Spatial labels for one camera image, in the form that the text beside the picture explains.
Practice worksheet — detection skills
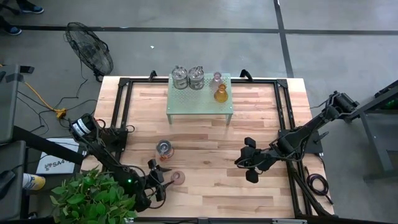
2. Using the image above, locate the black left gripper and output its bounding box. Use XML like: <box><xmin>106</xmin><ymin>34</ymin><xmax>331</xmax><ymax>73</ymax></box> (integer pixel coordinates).
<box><xmin>141</xmin><ymin>158</ymin><xmax>175</xmax><ymax>202</ymax></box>

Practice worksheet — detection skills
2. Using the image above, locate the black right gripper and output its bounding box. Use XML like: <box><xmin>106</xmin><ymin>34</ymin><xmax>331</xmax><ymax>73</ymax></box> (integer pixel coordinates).
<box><xmin>234</xmin><ymin>138</ymin><xmax>280</xmax><ymax>184</ymax></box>

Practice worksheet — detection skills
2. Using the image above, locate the clear jar with red base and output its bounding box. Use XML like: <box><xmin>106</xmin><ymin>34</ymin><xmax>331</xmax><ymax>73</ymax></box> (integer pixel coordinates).
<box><xmin>155</xmin><ymin>139</ymin><xmax>175</xmax><ymax>162</ymax></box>

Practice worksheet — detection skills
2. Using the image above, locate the amber glass candlestick holder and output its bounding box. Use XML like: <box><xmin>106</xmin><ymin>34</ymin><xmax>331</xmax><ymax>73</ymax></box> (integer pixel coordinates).
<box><xmin>213</xmin><ymin>83</ymin><xmax>229</xmax><ymax>103</ymax></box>

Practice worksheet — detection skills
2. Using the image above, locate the clear glass jar with lid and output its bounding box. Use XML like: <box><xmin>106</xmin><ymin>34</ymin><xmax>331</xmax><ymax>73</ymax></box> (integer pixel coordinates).
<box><xmin>188</xmin><ymin>65</ymin><xmax>205</xmax><ymax>91</ymax></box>

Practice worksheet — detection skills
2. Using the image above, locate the green potted plant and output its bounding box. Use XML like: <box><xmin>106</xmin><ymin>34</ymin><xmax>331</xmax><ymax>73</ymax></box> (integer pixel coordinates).
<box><xmin>49</xmin><ymin>166</ymin><xmax>140</xmax><ymax>224</ymax></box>

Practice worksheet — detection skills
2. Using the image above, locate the green perforated metal riser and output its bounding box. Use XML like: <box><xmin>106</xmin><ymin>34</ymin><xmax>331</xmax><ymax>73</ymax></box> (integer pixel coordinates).
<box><xmin>165</xmin><ymin>73</ymin><xmax>234</xmax><ymax>126</ymax></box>

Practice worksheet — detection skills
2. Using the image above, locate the white printed box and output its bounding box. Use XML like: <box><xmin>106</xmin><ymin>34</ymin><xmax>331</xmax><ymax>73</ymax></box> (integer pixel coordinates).
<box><xmin>35</xmin><ymin>138</ymin><xmax>82</xmax><ymax>175</ymax></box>

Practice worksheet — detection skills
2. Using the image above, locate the black diagonal beam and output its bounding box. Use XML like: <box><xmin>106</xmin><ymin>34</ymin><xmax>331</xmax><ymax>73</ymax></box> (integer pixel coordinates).
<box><xmin>12</xmin><ymin>125</ymin><xmax>85</xmax><ymax>166</ymax></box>

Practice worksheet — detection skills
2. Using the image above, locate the white yellow cylinder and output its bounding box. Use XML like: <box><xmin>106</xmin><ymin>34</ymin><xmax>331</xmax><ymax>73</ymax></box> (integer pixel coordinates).
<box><xmin>22</xmin><ymin>173</ymin><xmax>47</xmax><ymax>191</ymax></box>

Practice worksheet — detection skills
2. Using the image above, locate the black metal stand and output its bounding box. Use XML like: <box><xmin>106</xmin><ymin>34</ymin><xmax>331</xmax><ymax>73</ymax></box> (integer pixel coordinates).
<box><xmin>343</xmin><ymin>79</ymin><xmax>398</xmax><ymax>181</ymax></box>

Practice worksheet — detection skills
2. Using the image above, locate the black floor fan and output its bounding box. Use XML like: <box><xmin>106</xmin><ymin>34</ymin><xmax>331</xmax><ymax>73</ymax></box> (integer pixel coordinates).
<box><xmin>64</xmin><ymin>21</ymin><xmax>114</xmax><ymax>83</ymax></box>

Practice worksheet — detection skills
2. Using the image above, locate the dark grey workstation panel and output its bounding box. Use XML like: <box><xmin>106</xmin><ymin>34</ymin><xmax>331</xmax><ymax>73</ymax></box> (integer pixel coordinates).
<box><xmin>0</xmin><ymin>139</ymin><xmax>27</xmax><ymax>222</ymax></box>
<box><xmin>0</xmin><ymin>63</ymin><xmax>35</xmax><ymax>144</ymax></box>

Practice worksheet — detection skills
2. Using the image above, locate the person's foot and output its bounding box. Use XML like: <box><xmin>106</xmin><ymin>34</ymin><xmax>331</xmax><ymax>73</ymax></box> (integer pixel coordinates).
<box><xmin>20</xmin><ymin>3</ymin><xmax>45</xmax><ymax>14</ymax></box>
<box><xmin>2</xmin><ymin>25</ymin><xmax>22</xmax><ymax>36</ymax></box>

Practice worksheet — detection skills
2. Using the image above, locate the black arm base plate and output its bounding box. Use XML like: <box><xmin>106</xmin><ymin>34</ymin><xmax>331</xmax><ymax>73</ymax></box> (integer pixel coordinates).
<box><xmin>83</xmin><ymin>127</ymin><xmax>128</xmax><ymax>153</ymax></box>
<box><xmin>279</xmin><ymin>129</ymin><xmax>324</xmax><ymax>155</ymax></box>

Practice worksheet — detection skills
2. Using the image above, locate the coiled black cable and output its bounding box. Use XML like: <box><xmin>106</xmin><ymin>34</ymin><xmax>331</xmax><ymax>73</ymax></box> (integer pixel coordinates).
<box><xmin>305</xmin><ymin>166</ymin><xmax>334</xmax><ymax>205</ymax></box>

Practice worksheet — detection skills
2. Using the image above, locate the grey metal bracket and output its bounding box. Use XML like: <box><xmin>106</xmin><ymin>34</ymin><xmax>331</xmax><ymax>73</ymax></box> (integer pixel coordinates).
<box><xmin>272</xmin><ymin>218</ymin><xmax>307</xmax><ymax>224</ymax></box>

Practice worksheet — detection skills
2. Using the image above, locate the black aluminium table frame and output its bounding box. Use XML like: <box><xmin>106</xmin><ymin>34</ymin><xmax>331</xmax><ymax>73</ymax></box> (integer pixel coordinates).
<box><xmin>101</xmin><ymin>76</ymin><xmax>335</xmax><ymax>220</ymax></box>

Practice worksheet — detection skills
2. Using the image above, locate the yellow extension cable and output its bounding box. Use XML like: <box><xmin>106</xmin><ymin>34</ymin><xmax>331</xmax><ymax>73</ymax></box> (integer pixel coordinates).
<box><xmin>0</xmin><ymin>63</ymin><xmax>68</xmax><ymax>119</ymax></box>

